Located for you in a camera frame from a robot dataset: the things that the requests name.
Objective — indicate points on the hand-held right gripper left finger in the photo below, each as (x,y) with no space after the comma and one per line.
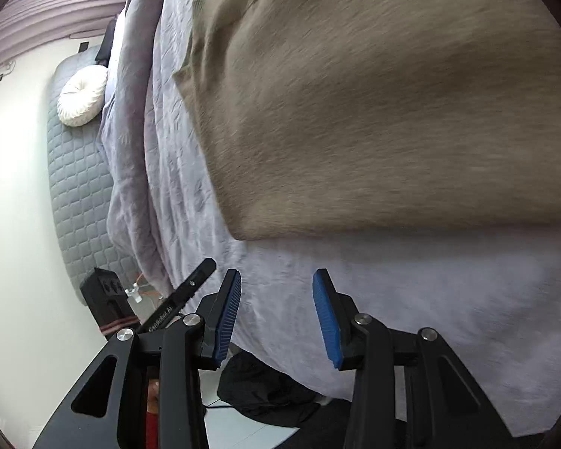
(226,318)

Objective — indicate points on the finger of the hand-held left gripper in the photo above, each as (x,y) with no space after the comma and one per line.
(187,290)

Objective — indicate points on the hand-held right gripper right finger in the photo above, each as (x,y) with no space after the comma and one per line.
(327,322)

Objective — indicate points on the olive knit sweater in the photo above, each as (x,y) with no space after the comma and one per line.
(378,103)

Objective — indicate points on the black cloth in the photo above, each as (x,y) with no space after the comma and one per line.
(262,393)

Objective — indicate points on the black box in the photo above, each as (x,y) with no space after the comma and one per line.
(103,299)

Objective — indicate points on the lavender embossed bedspread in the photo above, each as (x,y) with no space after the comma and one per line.
(449,290)

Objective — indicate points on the grey quilted headboard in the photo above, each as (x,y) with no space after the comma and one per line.
(75,187)

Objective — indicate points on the grey lavender crumpled duvet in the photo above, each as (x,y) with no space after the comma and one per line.
(126,149)

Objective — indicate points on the round white pillow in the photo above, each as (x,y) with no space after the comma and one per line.
(82,96)

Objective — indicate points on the dark pillow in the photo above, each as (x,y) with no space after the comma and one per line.
(106,44)

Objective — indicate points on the pleated curtain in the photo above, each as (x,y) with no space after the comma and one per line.
(51,14)

